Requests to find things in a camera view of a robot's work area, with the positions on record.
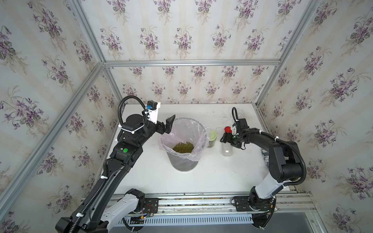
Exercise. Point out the mesh bin with pink bag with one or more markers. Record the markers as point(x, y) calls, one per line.
point(184, 130)

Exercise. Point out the red jar lid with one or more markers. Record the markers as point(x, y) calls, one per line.
point(228, 130)

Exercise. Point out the green mung beans pile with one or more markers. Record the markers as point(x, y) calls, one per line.
point(184, 147)

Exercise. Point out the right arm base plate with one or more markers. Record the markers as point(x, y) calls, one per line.
point(247, 204)

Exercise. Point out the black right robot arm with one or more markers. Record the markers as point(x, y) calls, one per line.
point(285, 163)

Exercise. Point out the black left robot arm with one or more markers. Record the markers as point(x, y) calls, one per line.
point(138, 123)

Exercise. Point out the green lid bean jar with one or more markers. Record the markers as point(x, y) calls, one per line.
point(212, 139)

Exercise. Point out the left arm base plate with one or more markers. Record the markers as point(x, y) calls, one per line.
point(148, 207)

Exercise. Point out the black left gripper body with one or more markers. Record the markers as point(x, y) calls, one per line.
point(159, 128)

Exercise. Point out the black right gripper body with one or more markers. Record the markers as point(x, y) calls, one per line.
point(233, 139)

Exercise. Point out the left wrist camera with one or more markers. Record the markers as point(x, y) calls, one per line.
point(151, 111)

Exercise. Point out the white slotted cable duct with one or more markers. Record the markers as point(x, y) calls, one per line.
point(188, 220)

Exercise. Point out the red lid bean jar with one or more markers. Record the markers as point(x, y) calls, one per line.
point(226, 149)

